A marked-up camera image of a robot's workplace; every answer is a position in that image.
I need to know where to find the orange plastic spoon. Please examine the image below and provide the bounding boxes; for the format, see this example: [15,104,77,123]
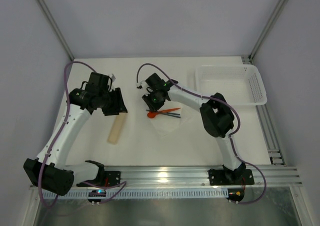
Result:
[147,112,163,119]

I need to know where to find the white paper napkin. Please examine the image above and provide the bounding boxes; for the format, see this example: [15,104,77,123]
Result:
[150,101,190,136]

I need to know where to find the orange plastic fork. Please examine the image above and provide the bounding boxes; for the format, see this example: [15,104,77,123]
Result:
[159,108,180,114]

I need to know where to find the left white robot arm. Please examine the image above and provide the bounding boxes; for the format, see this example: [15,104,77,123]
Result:
[23,72,127,196]

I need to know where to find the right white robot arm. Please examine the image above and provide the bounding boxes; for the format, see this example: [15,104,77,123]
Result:
[136,73,246,184]

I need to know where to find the beige utensil case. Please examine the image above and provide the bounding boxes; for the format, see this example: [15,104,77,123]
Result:
[107,113,127,145]

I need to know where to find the white plastic basket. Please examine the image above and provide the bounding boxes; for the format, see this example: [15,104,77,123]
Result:
[195,64,267,106]

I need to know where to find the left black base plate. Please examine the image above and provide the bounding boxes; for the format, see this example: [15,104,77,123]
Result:
[76,170,121,188]

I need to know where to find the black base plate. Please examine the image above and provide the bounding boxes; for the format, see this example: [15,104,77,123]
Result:
[76,170,121,188]
[208,169,255,186]

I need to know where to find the left aluminium frame post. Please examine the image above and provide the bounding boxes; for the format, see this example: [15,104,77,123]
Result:
[35,0,75,61]

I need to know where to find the aluminium frame post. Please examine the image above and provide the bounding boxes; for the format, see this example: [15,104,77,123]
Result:
[248,0,289,64]
[35,0,75,61]

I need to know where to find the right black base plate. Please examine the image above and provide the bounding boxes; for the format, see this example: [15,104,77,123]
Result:
[208,169,255,186]

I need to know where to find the white slotted cable duct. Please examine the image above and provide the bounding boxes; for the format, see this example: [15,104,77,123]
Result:
[39,188,230,200]

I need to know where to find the right side aluminium rail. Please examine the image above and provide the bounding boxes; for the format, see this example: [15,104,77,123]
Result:
[255,105,287,167]

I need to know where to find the aluminium mounting rail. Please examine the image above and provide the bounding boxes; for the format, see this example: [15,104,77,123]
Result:
[105,165,302,189]

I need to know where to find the right aluminium frame post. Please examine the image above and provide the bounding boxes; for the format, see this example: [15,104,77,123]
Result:
[248,0,289,64]

